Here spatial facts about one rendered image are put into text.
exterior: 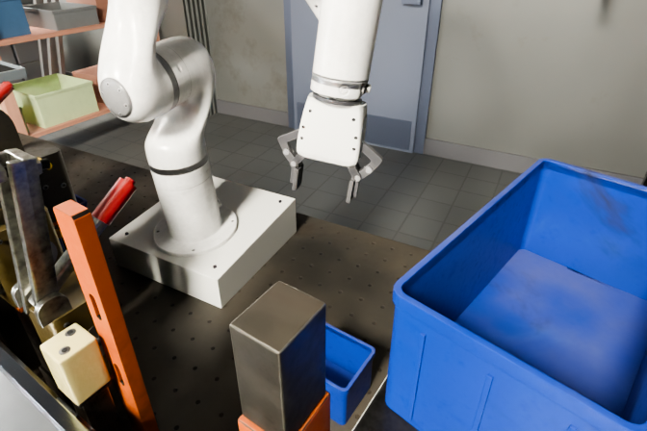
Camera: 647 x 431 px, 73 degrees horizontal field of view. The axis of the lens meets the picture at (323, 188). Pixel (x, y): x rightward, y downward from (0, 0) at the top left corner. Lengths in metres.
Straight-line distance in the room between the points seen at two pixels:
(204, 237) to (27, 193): 0.60
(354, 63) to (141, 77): 0.36
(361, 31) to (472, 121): 2.58
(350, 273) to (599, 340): 0.63
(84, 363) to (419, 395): 0.30
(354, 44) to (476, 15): 2.42
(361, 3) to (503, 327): 0.42
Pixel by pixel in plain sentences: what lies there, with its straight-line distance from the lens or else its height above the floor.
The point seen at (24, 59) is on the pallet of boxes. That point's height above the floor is 0.41.
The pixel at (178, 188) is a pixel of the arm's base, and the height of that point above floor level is 0.94.
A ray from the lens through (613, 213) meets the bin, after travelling 0.57.
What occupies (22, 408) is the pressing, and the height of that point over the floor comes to 1.00.
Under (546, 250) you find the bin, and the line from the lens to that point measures 0.62.
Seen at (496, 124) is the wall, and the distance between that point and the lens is 3.16.
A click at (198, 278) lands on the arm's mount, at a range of 0.97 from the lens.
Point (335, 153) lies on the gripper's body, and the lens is 0.68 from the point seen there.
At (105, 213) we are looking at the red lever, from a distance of 0.53.
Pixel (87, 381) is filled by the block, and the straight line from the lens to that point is 0.49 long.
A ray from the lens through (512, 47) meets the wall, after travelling 3.02.
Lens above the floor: 1.38
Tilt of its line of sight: 30 degrees down
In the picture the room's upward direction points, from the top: straight up
